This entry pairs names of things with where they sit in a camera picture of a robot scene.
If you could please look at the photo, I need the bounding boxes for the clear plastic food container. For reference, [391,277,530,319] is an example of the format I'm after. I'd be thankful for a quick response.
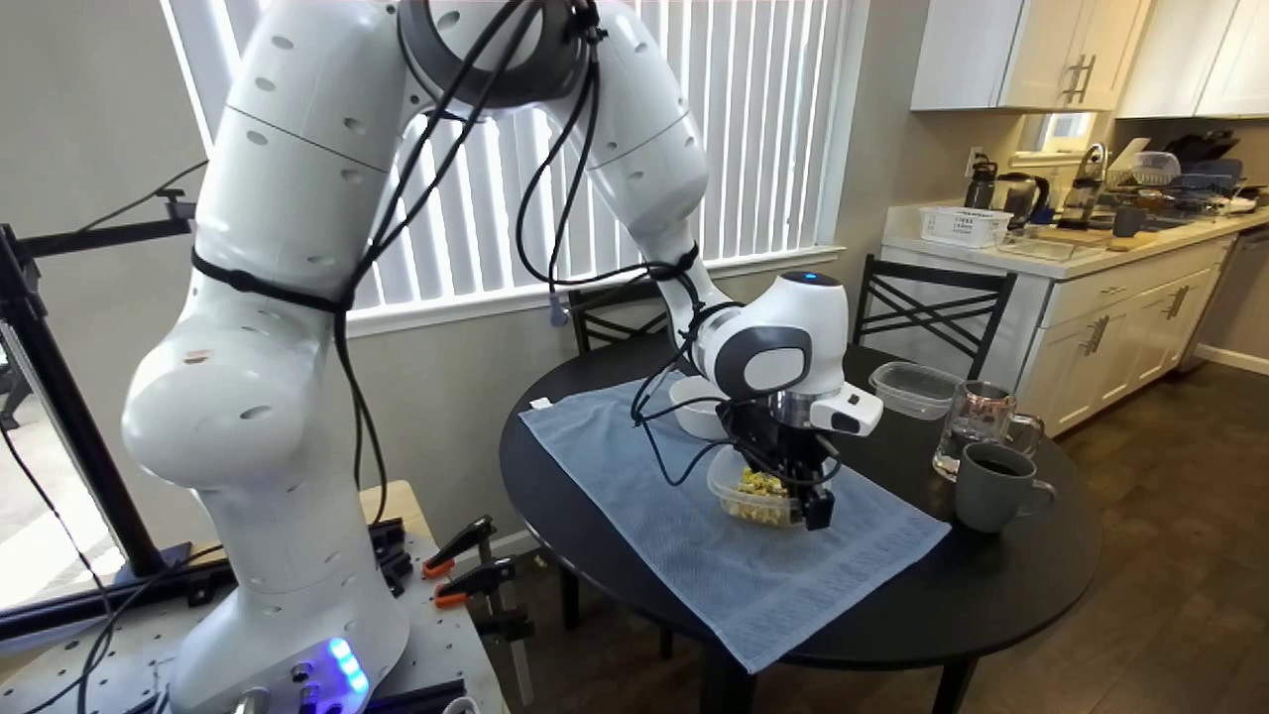
[866,357,962,423]

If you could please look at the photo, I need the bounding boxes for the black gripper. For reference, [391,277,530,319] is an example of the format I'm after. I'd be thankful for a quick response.
[716,397,839,534]

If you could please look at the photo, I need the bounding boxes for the black coffee maker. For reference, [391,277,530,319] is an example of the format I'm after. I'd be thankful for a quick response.
[962,147,1052,228]

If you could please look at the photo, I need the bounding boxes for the black orange clamp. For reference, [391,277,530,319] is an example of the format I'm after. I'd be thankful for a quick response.
[421,511,501,587]
[432,553,534,616]

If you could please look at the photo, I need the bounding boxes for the light blue towel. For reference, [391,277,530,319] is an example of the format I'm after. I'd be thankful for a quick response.
[517,378,955,679]

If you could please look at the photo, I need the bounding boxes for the clear plastic bowl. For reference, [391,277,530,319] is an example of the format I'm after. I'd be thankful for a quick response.
[702,450,814,533]

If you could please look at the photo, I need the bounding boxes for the white kitchen counter cabinet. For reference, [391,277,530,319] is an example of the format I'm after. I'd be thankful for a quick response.
[879,203,1269,446]

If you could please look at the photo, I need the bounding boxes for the black cross-back chair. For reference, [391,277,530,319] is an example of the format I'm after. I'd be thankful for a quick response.
[848,250,1022,389]

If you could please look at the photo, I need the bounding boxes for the black metal stand frame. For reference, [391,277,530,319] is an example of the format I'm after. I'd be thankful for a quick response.
[0,187,242,642]

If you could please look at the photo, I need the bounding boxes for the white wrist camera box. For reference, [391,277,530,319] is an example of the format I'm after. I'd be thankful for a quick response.
[803,382,889,441]

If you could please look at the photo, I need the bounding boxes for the robot mounting table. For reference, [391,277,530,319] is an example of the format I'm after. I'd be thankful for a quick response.
[0,475,517,714]

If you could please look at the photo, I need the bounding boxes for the white upper kitchen cabinet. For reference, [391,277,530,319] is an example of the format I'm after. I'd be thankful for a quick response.
[1115,0,1269,123]
[908,0,1159,115]

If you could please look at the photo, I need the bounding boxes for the clear tub on counter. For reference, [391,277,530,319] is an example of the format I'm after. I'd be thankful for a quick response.
[918,203,1016,250]

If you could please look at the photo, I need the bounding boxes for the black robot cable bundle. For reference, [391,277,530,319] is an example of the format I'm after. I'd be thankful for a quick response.
[330,0,725,533]

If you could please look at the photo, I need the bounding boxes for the clear glass jar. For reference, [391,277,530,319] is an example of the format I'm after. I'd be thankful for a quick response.
[929,382,1045,489]

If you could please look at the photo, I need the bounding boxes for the white vertical window blinds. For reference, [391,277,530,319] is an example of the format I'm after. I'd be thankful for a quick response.
[160,0,871,319]

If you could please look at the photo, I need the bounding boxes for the grey ceramic mug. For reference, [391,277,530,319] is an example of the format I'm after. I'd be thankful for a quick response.
[952,441,1064,538]

